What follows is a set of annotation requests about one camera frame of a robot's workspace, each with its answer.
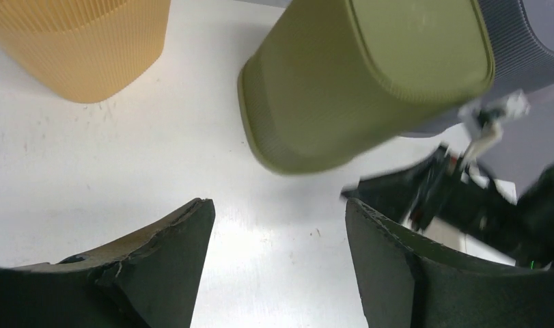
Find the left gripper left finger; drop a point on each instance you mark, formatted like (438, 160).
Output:
(148, 278)

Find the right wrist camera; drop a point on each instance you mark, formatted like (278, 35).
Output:
(483, 121)

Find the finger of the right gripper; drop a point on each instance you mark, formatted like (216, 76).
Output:
(393, 194)

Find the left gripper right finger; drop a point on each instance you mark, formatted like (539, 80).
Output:
(408, 280)

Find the green mesh waste bin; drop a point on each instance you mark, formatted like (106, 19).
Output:
(334, 79)

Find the grey mesh waste bin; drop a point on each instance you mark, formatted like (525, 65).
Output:
(522, 37)

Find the yellow mesh waste bin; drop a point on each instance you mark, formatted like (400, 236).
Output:
(84, 51)

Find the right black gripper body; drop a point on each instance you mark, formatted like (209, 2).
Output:
(523, 230)

